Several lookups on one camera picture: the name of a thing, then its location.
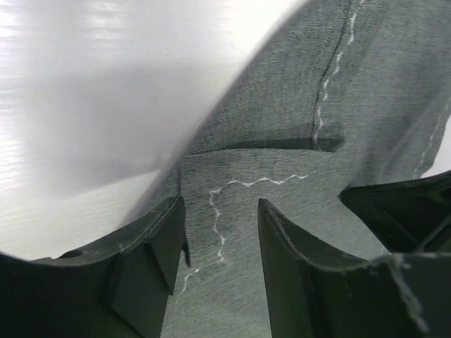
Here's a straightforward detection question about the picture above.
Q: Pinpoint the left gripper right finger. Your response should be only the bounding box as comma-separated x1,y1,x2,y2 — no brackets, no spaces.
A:
258,199,450,337

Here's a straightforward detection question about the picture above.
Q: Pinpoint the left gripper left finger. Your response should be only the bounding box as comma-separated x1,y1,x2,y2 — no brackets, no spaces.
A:
1,197,185,337

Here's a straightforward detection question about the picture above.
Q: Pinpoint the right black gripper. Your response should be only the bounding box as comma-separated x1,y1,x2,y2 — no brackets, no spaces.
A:
339,171,450,253

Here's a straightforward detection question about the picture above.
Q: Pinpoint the grey cloth placemat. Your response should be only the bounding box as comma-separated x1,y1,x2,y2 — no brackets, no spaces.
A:
147,1,450,337

